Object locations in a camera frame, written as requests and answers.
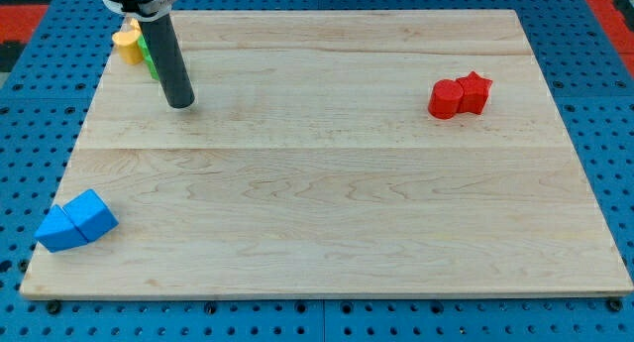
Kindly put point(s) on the red star block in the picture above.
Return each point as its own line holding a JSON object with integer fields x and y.
{"x": 475, "y": 93}

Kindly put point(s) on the wooden board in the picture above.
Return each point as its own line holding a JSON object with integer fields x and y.
{"x": 309, "y": 167}

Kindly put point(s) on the red cylinder block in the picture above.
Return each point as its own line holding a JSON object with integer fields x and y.
{"x": 445, "y": 99}

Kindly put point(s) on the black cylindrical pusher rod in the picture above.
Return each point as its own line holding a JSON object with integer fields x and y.
{"x": 167, "y": 57}

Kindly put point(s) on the green block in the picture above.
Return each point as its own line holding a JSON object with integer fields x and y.
{"x": 147, "y": 57}

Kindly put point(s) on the yellow heart block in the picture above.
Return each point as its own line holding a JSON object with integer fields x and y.
{"x": 126, "y": 41}

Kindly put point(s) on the blue cube block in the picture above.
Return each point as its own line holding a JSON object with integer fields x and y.
{"x": 90, "y": 215}

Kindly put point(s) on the blue triangle block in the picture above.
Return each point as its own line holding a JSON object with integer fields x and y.
{"x": 58, "y": 233}

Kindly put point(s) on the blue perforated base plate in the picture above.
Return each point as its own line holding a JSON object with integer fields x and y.
{"x": 45, "y": 99}

